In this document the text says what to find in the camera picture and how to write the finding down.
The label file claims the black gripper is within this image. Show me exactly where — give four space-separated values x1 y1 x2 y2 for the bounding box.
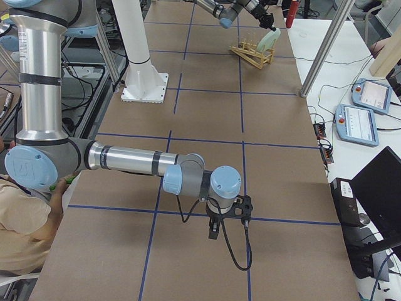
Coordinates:
258 13 277 31
206 200 235 240

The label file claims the pale green ceramic plate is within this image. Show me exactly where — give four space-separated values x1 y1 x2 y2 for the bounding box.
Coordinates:
256 28 281 53

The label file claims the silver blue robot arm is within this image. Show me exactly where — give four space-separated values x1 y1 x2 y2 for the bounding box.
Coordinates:
194 0 276 31
5 1 251 239

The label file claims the wooden plate drying rack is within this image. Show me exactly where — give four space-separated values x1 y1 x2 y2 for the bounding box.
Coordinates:
229 33 276 70

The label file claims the red cylinder tube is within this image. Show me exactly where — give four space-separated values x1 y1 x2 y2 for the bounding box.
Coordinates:
286 0 300 29

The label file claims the wooden board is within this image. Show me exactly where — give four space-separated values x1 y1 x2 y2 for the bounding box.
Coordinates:
368 6 401 78

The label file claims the teach pendant far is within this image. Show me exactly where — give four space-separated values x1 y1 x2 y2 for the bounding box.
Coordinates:
352 78 393 115

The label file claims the teach pendant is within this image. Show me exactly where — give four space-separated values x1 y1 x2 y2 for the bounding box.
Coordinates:
352 78 393 115
335 104 379 147

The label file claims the teach pendant near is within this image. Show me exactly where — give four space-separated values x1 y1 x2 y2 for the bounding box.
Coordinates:
335 104 379 147

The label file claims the black device with label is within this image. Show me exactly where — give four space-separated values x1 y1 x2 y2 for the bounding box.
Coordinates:
330 178 390 282

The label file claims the black computer monitor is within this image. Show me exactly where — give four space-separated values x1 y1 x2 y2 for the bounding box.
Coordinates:
350 145 401 242

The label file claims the person in beige clothes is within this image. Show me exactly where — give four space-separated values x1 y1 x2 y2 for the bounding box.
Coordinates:
1 172 78 276

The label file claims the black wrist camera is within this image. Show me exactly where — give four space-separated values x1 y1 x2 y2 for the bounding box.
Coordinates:
233 195 253 223

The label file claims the grey aluminium frame post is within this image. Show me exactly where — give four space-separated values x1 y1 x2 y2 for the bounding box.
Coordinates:
300 0 355 98

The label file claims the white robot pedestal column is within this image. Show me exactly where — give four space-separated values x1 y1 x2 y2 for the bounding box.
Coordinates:
112 0 169 103

